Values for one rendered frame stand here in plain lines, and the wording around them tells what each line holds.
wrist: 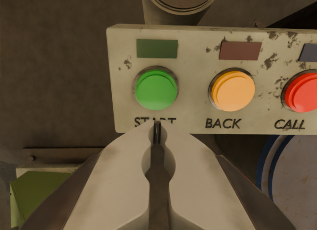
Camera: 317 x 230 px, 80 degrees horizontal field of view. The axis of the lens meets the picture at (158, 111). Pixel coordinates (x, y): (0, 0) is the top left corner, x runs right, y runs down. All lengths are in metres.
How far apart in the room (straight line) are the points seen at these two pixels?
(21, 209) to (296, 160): 0.66
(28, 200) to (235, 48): 0.63
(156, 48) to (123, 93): 0.05
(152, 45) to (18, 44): 0.82
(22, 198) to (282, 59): 0.68
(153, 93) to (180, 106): 0.04
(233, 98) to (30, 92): 0.83
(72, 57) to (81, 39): 0.08
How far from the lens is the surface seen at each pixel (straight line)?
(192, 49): 0.18
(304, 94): 0.23
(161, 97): 0.18
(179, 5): 0.29
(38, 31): 0.93
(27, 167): 0.87
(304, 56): 0.23
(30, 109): 0.94
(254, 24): 0.91
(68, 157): 0.90
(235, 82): 0.19
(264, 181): 0.49
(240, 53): 0.19
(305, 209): 0.55
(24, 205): 0.66
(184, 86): 0.19
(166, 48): 0.18
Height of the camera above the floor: 0.79
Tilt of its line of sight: 82 degrees down
